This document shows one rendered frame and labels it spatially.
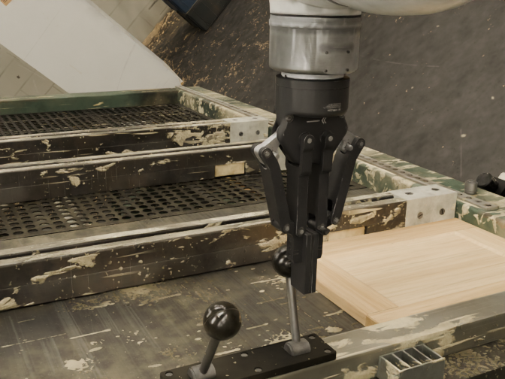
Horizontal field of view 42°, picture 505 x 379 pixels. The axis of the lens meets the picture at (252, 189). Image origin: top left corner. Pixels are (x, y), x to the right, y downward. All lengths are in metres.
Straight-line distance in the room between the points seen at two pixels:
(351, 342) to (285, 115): 0.31
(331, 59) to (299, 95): 0.05
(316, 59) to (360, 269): 0.53
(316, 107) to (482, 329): 0.43
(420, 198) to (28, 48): 3.84
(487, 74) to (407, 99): 0.39
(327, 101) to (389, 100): 2.60
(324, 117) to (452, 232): 0.65
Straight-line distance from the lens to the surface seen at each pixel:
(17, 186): 1.48
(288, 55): 0.64
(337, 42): 0.64
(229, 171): 1.62
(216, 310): 0.65
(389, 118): 3.16
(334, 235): 1.20
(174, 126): 1.85
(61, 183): 1.49
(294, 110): 0.66
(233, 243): 1.10
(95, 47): 4.88
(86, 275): 1.03
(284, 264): 0.75
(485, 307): 0.97
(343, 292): 1.01
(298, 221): 0.70
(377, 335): 0.86
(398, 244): 1.21
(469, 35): 3.23
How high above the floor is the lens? 1.89
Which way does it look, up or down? 32 degrees down
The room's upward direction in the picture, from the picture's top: 52 degrees counter-clockwise
